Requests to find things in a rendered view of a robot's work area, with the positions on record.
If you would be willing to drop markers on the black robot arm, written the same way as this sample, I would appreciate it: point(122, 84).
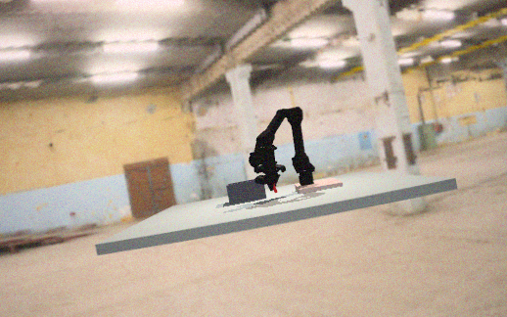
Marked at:
point(265, 139)

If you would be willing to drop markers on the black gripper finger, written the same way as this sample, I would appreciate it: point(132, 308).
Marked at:
point(271, 184)
point(276, 179)

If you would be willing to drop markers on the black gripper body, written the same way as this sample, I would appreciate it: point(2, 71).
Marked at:
point(270, 169)

